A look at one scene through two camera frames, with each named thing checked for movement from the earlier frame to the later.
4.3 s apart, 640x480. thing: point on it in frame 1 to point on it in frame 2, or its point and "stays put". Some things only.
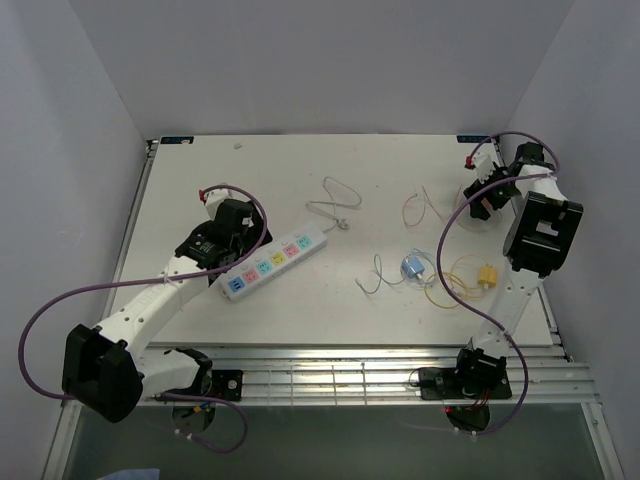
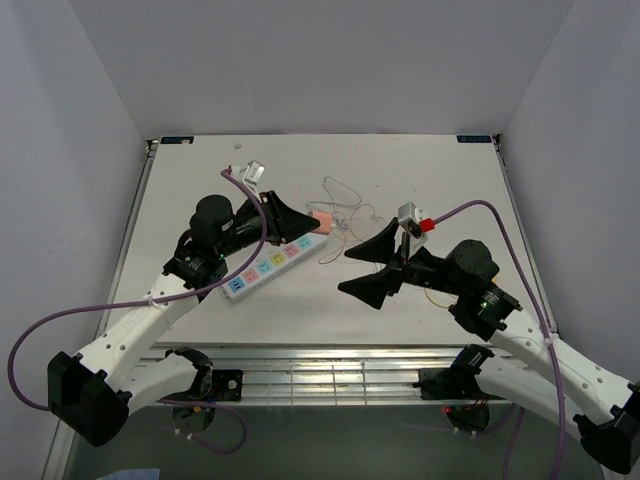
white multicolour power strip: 293,249 stays put
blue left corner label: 176,139 stays put
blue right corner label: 473,138 stays put
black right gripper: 478,191 to 372,288
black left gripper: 253,233 to 285,224
